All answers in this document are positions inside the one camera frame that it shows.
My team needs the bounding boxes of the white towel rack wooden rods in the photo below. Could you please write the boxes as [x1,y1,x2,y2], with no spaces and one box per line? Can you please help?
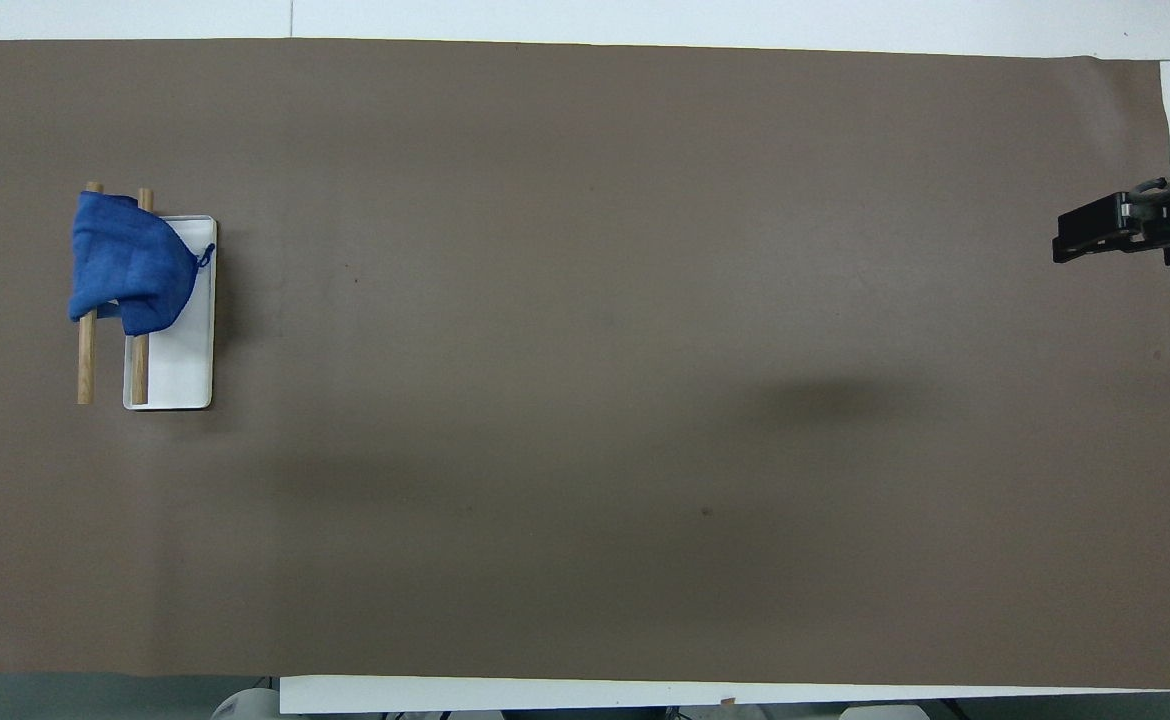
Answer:
[77,181,219,412]

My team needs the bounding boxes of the blue towel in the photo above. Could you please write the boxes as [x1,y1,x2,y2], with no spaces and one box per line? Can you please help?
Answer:
[68,191,217,337]

